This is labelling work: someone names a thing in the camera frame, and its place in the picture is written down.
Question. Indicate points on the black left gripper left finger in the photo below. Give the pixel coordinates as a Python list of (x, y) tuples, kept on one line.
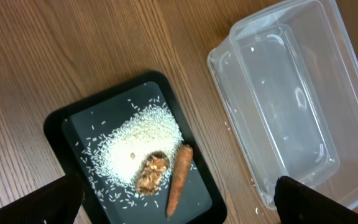
[(56, 202)]

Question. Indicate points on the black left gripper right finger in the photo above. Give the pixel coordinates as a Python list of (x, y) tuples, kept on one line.
[(297, 203)]

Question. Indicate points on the brown walnut food scrap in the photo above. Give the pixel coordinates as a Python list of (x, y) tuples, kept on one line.
[(148, 181)]

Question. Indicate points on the orange carrot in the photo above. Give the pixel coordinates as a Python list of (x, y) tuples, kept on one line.
[(180, 172)]

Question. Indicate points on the pile of rice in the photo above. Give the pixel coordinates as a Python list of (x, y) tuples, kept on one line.
[(112, 158)]

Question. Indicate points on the black tray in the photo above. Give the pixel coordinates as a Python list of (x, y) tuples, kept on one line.
[(200, 201)]

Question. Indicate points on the clear plastic bin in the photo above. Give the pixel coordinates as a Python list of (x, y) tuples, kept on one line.
[(288, 78)]

